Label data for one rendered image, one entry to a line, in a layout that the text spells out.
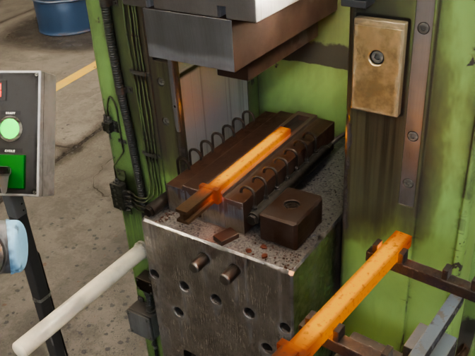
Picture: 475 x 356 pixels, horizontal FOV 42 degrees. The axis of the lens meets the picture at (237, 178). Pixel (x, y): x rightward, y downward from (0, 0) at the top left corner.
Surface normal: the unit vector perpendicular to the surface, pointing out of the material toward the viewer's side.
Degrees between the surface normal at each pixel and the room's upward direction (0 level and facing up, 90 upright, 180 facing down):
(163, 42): 90
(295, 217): 0
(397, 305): 90
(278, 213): 0
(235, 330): 90
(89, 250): 0
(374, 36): 90
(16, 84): 60
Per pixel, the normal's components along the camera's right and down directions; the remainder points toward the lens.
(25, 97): -0.15, 0.02
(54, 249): -0.06, -0.86
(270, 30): 0.83, 0.24
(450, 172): -0.54, 0.46
